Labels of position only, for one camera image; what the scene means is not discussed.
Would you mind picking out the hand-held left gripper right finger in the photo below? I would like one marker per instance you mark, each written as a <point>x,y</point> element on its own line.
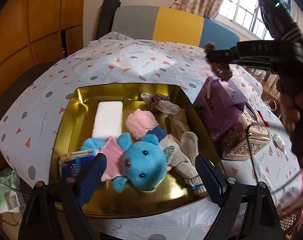
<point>209,177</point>

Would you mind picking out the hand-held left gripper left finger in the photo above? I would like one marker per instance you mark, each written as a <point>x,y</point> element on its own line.
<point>91,180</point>

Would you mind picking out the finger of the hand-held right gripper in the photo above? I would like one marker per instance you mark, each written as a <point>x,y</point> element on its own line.
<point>224,55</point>

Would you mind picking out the dark red scrunchie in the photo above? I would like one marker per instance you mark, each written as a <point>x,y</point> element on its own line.
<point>221,72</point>

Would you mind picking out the blue plush toy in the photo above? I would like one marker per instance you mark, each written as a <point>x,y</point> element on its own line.
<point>146,162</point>

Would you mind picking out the gold tray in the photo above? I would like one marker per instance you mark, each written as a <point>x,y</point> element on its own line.
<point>81,120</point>

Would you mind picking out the white dotted cloth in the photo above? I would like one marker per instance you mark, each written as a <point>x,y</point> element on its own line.
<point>170,106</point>

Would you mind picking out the person's right hand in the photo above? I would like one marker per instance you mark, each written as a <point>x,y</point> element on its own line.
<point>289,105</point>

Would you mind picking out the blue tissue packet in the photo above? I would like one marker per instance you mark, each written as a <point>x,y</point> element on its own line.
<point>71,166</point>

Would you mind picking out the grey knit glove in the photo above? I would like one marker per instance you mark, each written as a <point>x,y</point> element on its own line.
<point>189,147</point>

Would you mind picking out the window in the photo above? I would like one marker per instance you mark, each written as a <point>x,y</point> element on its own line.
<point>244,10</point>

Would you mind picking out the purple box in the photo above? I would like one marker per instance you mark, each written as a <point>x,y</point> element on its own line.
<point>216,110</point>

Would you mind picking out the grey yellow blue headboard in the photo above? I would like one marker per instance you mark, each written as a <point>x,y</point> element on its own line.
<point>176,25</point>

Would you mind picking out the gold woven tissue box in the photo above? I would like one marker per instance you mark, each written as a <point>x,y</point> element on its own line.
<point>251,137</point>

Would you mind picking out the beige cloth pouch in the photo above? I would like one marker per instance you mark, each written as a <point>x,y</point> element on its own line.
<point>180,125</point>

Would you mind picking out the white foam block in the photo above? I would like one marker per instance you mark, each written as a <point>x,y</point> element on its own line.
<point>107,120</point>

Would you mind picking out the pink towel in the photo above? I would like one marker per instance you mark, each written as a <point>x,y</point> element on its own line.
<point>140,125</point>

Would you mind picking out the crumpled white wrapper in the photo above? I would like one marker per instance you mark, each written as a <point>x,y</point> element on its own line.
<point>279,142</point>

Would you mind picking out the green white paper packets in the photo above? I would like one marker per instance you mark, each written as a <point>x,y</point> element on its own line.
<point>6,192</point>

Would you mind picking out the black chair back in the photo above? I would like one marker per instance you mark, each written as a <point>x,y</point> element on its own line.
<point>106,17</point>

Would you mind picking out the wooden wardrobe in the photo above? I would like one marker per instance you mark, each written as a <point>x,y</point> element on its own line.
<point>29,25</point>

